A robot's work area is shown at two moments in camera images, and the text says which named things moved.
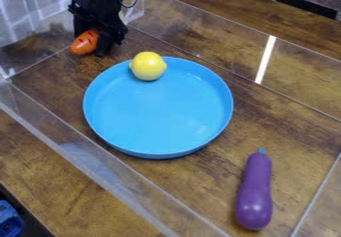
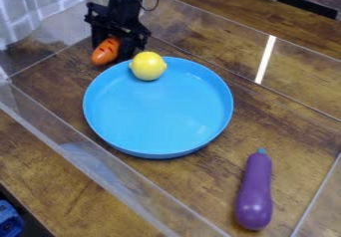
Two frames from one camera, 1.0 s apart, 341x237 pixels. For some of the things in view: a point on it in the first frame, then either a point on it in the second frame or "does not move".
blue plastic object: (12, 226) does not move
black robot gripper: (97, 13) to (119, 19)
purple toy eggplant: (253, 206) does not move
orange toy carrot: (84, 42) to (105, 51)
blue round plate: (162, 118) does not move
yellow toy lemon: (147, 65) does not move
